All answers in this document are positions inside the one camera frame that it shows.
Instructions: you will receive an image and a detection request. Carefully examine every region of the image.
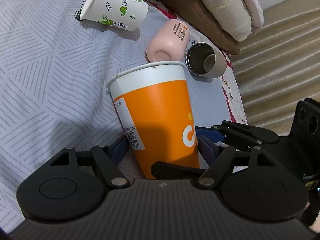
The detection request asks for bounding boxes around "beige steel-lined cup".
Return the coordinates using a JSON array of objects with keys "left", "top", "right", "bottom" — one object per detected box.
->
[{"left": 185, "top": 43, "right": 227, "bottom": 79}]

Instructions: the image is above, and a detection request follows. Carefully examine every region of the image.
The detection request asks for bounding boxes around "white leaf-print paper cup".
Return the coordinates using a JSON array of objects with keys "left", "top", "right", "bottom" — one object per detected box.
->
[{"left": 79, "top": 0, "right": 149, "bottom": 31}]

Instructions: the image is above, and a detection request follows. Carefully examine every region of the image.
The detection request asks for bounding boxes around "pink cartoon pillow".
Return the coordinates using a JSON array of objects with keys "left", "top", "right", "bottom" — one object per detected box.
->
[{"left": 243, "top": 0, "right": 264, "bottom": 34}]

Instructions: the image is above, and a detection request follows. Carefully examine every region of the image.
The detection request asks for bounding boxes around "grey striped cloth mat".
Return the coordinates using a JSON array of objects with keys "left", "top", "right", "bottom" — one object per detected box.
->
[{"left": 0, "top": 0, "right": 238, "bottom": 233}]

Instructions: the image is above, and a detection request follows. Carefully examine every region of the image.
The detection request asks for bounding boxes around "orange paper cup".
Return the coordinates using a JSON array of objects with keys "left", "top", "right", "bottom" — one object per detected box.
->
[{"left": 107, "top": 61, "right": 200, "bottom": 179}]

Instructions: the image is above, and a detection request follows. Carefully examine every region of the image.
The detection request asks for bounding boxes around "beige striped curtain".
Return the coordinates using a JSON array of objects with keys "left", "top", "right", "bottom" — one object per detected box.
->
[{"left": 231, "top": 0, "right": 319, "bottom": 135}]

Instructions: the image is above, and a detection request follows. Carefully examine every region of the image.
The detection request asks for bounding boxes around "cream and brown folded blanket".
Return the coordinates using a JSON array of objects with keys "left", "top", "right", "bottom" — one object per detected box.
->
[{"left": 160, "top": 0, "right": 252, "bottom": 55}]

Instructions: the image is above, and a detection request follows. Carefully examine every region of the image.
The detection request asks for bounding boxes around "pink tumbler cup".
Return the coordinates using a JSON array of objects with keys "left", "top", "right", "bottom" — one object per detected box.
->
[{"left": 146, "top": 19, "right": 190, "bottom": 62}]

